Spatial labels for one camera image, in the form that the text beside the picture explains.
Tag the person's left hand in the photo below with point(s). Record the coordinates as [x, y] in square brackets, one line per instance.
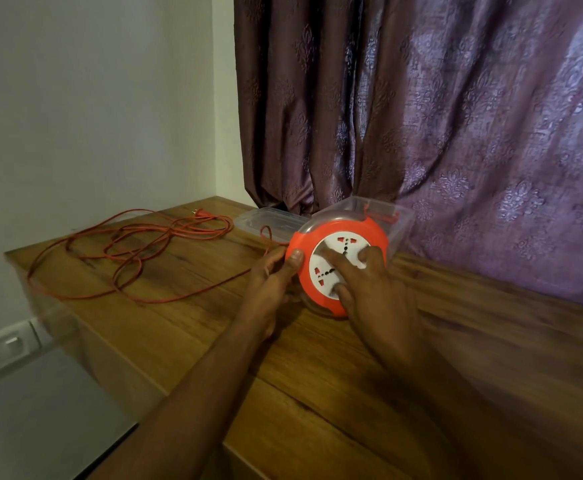
[264, 294]

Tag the person's right hand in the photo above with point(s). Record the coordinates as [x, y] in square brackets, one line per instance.
[381, 309]

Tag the clear plastic storage box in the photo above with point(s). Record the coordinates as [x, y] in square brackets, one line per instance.
[396, 229]

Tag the orange extension cord reel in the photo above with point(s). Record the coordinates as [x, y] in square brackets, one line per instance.
[341, 228]

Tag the person's left forearm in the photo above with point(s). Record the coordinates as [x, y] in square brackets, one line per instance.
[181, 414]

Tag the clear plastic box lid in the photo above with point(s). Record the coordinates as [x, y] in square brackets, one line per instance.
[266, 222]

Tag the purple patterned curtain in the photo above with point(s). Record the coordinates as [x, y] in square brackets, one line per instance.
[471, 119]

